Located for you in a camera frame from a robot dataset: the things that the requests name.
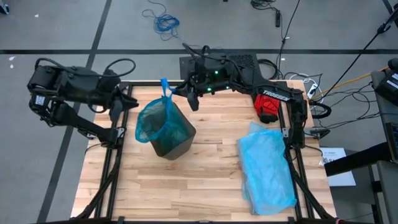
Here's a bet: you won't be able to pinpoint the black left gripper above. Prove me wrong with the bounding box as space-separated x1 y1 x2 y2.
93 72 140 124

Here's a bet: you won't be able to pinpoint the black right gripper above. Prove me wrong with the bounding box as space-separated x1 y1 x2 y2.
169 67 237 112

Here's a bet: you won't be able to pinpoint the teal trash bag blue handles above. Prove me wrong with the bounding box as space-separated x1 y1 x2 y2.
134 77 191 146

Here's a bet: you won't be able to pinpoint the dark green trash bin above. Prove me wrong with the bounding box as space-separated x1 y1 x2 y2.
148 101 197 161

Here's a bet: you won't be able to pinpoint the light blue trash bag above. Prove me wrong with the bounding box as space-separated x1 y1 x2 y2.
237 121 299 217

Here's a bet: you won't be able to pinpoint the black perforated computer case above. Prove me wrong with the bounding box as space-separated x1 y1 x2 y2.
179 52 260 81

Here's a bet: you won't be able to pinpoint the white power strip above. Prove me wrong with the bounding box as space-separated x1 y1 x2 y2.
306 82 319 100

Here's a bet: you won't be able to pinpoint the white paper sheet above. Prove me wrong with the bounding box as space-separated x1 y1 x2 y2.
318 146 358 188

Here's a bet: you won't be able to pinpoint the black tripod pole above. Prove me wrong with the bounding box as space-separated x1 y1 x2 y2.
322 5 398 95

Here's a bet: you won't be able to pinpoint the black bar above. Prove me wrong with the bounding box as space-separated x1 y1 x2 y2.
323 142 393 177

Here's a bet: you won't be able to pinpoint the grey desk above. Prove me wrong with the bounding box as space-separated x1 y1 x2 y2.
369 57 398 224

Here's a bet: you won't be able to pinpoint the blue coiled cable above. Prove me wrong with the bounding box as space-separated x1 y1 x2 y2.
141 0 182 42

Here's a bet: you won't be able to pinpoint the black aluminium table frame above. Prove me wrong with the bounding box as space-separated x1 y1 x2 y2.
74 80 336 224

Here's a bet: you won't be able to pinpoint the black coiled cable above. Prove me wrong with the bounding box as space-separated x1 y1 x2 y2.
308 100 333 120

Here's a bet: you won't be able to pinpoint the yellow floor cable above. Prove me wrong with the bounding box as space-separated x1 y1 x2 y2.
312 66 390 101

